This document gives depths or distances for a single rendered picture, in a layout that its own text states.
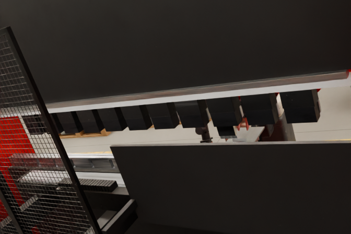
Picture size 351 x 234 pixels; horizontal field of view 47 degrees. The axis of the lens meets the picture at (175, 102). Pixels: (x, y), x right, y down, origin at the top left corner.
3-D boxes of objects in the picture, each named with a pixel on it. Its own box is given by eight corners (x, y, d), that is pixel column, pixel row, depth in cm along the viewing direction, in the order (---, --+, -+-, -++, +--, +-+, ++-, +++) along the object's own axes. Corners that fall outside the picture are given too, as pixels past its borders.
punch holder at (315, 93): (322, 114, 190) (315, 82, 185) (318, 122, 183) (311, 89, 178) (291, 115, 198) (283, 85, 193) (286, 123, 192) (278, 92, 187)
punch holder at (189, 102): (211, 120, 224) (203, 93, 219) (205, 127, 218) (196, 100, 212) (189, 121, 233) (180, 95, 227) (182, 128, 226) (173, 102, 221)
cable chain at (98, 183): (118, 186, 224) (116, 179, 222) (112, 192, 219) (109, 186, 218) (66, 183, 249) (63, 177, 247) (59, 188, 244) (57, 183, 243)
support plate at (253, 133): (265, 128, 237) (264, 126, 237) (249, 151, 217) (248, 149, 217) (237, 129, 247) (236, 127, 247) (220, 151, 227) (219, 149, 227)
